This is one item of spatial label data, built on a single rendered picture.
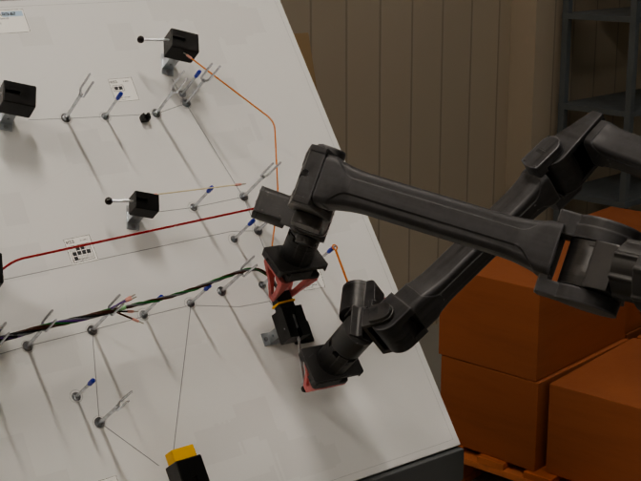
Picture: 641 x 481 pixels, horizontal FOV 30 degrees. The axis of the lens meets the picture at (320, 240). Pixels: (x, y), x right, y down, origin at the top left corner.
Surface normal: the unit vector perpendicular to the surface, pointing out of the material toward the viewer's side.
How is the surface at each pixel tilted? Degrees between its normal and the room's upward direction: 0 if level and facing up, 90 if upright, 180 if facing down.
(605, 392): 0
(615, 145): 45
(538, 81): 90
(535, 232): 66
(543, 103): 90
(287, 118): 54
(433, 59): 90
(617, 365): 0
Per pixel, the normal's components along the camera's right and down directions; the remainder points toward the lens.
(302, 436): 0.48, -0.40
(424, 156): 0.69, 0.18
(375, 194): -0.27, -0.18
